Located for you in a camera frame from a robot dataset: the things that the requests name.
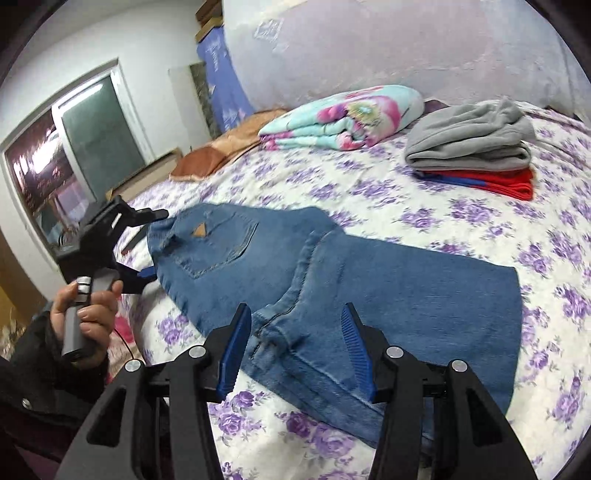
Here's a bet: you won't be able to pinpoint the blue printed bedding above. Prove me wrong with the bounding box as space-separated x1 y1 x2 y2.
196 25 254 134

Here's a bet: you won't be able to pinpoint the pink floral cloth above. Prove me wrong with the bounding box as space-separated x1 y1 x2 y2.
108 291 153 365

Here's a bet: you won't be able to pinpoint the person's left hand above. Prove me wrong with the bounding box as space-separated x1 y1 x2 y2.
50 279 124 370

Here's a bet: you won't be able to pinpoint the folded red garment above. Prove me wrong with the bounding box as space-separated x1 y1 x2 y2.
418 167 535 201

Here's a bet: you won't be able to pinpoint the black cable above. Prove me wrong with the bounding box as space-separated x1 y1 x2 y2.
111 318 144 365

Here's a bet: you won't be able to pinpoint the cardboard box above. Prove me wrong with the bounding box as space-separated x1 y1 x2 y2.
194 0 225 42

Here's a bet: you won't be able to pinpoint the white board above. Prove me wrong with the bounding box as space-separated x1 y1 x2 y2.
167 62 208 141

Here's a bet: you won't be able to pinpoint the purple floral bedspread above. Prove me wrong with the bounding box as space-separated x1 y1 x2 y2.
106 99 591 480

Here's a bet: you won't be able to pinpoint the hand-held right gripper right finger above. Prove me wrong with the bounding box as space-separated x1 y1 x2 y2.
341 302 539 480

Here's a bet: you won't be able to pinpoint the brown pillow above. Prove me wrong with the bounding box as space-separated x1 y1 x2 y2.
169 108 289 182

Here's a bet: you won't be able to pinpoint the window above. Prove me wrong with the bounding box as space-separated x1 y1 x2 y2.
2 69 153 250

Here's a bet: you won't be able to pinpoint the person's left forearm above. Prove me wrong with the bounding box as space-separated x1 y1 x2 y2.
0 309 112 462

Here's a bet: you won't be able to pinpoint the folded grey garment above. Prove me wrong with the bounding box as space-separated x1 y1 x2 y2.
405 97 536 172

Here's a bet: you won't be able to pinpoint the folded teal pink floral blanket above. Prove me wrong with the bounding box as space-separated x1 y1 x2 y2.
257 84 424 152

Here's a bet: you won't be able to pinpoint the blue denim pants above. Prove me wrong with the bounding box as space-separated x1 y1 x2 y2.
147 203 523 450

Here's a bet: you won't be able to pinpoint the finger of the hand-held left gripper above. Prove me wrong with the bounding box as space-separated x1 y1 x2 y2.
113 261 158 296
122 208 169 227

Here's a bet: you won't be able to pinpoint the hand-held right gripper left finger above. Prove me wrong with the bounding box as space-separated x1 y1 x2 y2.
55 302 254 480

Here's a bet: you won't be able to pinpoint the marble pattern slab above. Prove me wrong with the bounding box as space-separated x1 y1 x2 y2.
189 62 218 139

